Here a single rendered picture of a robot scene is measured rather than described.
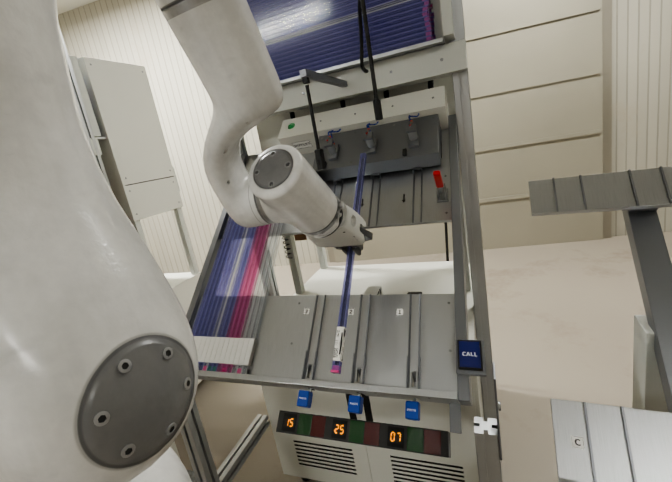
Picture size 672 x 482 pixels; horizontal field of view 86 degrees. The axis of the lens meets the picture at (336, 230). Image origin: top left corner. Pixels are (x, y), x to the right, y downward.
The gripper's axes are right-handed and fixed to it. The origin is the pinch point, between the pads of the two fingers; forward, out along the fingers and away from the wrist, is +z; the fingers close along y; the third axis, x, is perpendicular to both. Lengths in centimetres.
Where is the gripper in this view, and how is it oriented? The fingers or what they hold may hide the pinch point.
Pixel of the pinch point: (351, 245)
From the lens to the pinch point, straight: 75.4
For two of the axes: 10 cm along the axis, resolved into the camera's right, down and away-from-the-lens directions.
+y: -9.2, 0.8, 3.7
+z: 3.7, 3.6, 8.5
